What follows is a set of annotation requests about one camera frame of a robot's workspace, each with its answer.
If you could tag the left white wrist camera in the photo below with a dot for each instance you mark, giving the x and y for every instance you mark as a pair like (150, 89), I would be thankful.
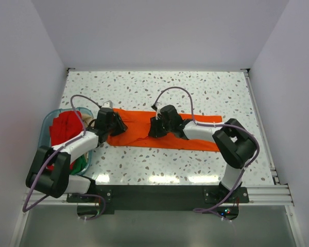
(107, 104)

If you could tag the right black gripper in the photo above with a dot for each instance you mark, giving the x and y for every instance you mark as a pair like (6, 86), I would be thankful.
(154, 131)

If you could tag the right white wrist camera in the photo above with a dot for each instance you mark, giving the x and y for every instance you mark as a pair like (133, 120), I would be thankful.
(157, 107)

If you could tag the green t shirt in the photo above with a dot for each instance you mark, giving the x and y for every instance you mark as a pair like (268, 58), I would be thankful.
(79, 166)

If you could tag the clear blue plastic bin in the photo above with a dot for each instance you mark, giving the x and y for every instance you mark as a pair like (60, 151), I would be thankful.
(45, 140)

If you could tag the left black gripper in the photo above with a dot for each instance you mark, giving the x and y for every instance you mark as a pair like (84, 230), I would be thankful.
(121, 127)

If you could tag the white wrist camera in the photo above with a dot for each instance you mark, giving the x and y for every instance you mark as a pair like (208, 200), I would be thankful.
(107, 104)
(157, 107)

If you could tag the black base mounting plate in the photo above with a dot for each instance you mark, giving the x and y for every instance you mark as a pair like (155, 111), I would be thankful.
(148, 197)

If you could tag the aluminium frame rail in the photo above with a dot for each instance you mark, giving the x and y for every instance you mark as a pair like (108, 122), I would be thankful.
(271, 195)

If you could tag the red t shirt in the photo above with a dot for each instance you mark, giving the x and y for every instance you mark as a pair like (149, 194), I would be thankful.
(65, 127)

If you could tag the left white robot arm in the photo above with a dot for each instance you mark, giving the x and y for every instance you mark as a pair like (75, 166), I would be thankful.
(50, 170)

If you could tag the beige t shirt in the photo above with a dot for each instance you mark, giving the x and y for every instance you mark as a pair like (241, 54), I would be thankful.
(88, 120)

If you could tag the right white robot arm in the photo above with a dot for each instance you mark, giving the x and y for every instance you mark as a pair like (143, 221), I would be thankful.
(236, 145)

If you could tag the orange t shirt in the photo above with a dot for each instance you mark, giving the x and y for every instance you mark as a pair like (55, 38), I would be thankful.
(138, 123)

